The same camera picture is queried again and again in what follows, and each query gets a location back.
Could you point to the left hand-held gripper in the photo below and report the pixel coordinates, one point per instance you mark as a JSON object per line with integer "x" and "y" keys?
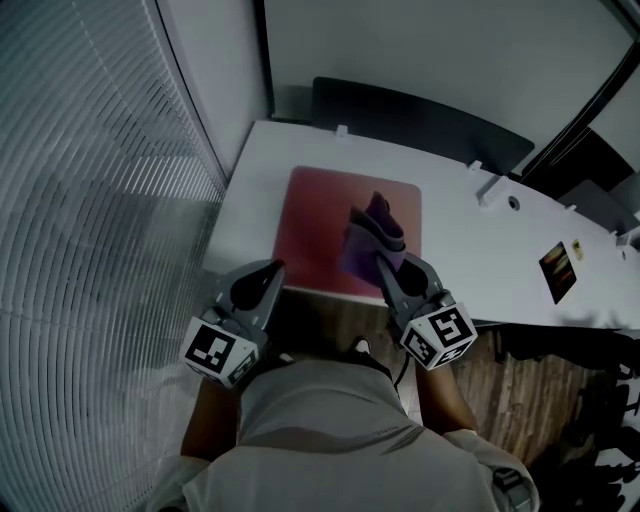
{"x": 215, "y": 350}

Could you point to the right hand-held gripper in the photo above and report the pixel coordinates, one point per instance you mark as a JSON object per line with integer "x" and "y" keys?
{"x": 440, "y": 337}

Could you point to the purple cloth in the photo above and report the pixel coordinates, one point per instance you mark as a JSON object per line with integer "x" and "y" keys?
{"x": 365, "y": 250}

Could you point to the red desk mat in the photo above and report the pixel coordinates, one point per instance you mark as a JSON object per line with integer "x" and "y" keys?
{"x": 315, "y": 220}

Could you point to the person's right forearm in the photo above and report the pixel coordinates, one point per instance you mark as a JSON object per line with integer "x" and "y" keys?
{"x": 445, "y": 400}

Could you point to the person's left forearm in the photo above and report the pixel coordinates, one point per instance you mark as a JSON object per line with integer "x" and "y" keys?
{"x": 212, "y": 420}

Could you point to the dark printed card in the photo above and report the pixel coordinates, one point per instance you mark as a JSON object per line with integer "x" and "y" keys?
{"x": 557, "y": 272}

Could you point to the person's left shoe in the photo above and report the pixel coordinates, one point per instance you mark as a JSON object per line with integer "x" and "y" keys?
{"x": 286, "y": 357}

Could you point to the person's shoe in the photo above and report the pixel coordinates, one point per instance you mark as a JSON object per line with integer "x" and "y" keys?
{"x": 286, "y": 357}
{"x": 361, "y": 345}

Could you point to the person's right shoe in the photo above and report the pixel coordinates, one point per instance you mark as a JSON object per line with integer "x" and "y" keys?
{"x": 361, "y": 345}

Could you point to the white desk socket strip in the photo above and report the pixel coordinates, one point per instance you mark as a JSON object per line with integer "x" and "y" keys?
{"x": 491, "y": 192}

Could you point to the white partition clip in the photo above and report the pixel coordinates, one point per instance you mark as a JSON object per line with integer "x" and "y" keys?
{"x": 341, "y": 131}
{"x": 474, "y": 166}

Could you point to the dark desk partition panel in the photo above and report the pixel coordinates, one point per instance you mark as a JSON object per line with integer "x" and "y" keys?
{"x": 415, "y": 120}
{"x": 595, "y": 207}

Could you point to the person's white shirt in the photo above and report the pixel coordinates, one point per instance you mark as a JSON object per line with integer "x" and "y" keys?
{"x": 330, "y": 440}

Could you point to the yellow sticker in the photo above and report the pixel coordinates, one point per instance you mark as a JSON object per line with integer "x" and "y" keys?
{"x": 577, "y": 249}

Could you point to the grey venetian blinds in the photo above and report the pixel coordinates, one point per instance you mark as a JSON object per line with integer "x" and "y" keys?
{"x": 90, "y": 225}

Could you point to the black panel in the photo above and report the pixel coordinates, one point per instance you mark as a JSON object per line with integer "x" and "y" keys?
{"x": 585, "y": 160}

